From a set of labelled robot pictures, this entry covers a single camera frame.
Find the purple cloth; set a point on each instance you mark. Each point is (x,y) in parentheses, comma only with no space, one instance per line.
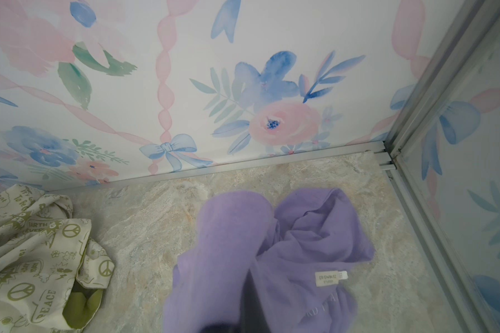
(297,254)

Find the right corner aluminium post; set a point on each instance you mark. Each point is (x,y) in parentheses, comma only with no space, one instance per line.
(474,27)

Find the cream green printed cloth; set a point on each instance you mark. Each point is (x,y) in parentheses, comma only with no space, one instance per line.
(52,273)

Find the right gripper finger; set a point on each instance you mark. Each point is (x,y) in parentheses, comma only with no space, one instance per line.
(252,316)

